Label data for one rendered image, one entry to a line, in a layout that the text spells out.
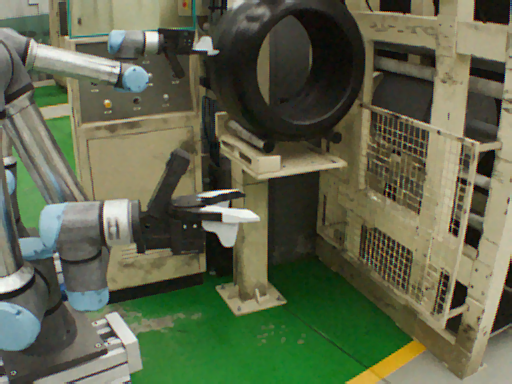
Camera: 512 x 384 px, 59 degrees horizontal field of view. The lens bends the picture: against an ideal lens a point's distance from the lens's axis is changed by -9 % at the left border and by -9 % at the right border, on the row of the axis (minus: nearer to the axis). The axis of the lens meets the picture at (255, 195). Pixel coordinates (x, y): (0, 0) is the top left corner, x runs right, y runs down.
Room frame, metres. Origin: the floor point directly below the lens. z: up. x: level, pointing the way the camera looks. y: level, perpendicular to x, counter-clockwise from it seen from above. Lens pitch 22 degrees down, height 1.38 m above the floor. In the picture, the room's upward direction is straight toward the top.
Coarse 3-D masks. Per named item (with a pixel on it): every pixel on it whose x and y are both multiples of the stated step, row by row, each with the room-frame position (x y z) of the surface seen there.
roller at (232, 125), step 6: (234, 120) 1.91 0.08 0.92; (228, 126) 1.90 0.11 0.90; (234, 126) 1.86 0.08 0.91; (240, 126) 1.83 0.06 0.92; (234, 132) 1.85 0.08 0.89; (240, 132) 1.79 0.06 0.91; (246, 132) 1.76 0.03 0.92; (252, 132) 1.73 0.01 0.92; (246, 138) 1.74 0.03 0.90; (252, 138) 1.70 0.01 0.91; (258, 138) 1.67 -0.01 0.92; (264, 138) 1.65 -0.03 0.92; (252, 144) 1.70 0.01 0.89; (258, 144) 1.65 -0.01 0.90; (264, 144) 1.62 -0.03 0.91; (270, 144) 1.62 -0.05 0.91; (264, 150) 1.62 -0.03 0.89; (270, 150) 1.62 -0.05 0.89
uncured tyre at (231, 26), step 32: (256, 0) 1.66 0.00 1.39; (288, 0) 1.64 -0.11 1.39; (320, 0) 1.69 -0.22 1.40; (224, 32) 1.67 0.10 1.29; (256, 32) 1.59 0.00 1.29; (320, 32) 2.00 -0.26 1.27; (352, 32) 1.74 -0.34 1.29; (224, 64) 1.61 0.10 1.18; (256, 64) 1.59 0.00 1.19; (320, 64) 2.00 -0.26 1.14; (352, 64) 1.76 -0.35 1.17; (224, 96) 1.66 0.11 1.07; (256, 96) 1.59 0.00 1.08; (320, 96) 1.97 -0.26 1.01; (352, 96) 1.75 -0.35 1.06; (256, 128) 1.63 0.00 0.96; (288, 128) 1.64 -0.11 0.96; (320, 128) 1.70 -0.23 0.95
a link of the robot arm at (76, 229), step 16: (48, 208) 0.69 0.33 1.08; (64, 208) 0.69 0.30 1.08; (80, 208) 0.69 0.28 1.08; (96, 208) 0.69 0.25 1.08; (48, 224) 0.67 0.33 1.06; (64, 224) 0.67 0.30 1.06; (80, 224) 0.67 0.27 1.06; (96, 224) 0.68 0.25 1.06; (48, 240) 0.66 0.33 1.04; (64, 240) 0.66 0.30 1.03; (80, 240) 0.67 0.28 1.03; (96, 240) 0.67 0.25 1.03; (64, 256) 0.67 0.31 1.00; (80, 256) 0.67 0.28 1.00
